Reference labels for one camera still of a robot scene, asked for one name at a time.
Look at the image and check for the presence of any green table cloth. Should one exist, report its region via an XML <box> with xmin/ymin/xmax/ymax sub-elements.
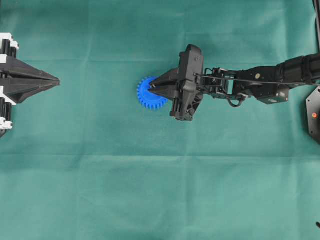
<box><xmin>0</xmin><ymin>0</ymin><xmax>320</xmax><ymax>240</ymax></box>

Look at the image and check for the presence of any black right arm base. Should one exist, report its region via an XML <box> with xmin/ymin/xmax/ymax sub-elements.
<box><xmin>305</xmin><ymin>86</ymin><xmax>320</xmax><ymax>144</ymax></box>

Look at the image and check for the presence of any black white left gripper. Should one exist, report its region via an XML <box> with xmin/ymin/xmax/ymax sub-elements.
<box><xmin>0</xmin><ymin>32</ymin><xmax>60</xmax><ymax>138</ymax></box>

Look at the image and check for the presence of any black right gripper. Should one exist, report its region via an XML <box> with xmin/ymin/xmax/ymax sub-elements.
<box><xmin>148</xmin><ymin>44</ymin><xmax>204</xmax><ymax>121</ymax></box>

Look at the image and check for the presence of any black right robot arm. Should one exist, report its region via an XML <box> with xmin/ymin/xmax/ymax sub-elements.
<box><xmin>149</xmin><ymin>44</ymin><xmax>320</xmax><ymax>121</ymax></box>

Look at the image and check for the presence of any black cable top right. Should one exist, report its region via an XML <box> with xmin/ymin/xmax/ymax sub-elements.
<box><xmin>311</xmin><ymin>0</ymin><xmax>320</xmax><ymax>50</ymax></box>

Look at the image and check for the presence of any blue plastic gear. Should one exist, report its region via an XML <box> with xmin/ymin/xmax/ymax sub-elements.
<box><xmin>136</xmin><ymin>76</ymin><xmax>168</xmax><ymax>110</ymax></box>

